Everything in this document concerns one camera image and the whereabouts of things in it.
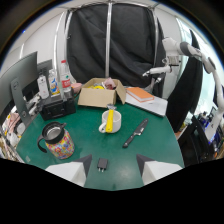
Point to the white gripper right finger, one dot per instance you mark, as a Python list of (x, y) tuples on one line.
[(159, 171)]

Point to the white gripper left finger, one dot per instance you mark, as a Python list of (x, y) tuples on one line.
[(71, 171)]

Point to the black kitchen knife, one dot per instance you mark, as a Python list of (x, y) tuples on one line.
[(135, 133)]

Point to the black power adapter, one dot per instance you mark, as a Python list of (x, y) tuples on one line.
[(102, 164)]

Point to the floral kettle with black lid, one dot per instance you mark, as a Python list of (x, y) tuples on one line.
[(60, 141)]

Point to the white mug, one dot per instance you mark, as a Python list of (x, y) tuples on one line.
[(115, 124)]

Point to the black box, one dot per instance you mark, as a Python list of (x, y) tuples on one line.
[(57, 107)]

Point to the grey laptop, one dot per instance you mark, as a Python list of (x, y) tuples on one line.
[(150, 105)]

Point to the orange book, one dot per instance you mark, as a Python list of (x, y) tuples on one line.
[(140, 94)]

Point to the brown cardboard box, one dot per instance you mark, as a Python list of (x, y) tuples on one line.
[(98, 95)]

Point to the pink bowl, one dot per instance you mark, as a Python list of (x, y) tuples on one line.
[(76, 87)]

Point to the white label bottle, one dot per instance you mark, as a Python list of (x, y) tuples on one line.
[(42, 86)]

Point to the yellow label bottle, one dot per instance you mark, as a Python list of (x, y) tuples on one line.
[(53, 83)]

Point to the red label water bottle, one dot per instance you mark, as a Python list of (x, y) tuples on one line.
[(65, 79)]

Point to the dark computer monitor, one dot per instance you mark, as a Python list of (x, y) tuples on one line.
[(16, 83)]

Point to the black curtain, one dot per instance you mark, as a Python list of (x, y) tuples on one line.
[(130, 43)]

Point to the silver metal pole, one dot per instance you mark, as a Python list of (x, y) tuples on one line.
[(108, 40)]

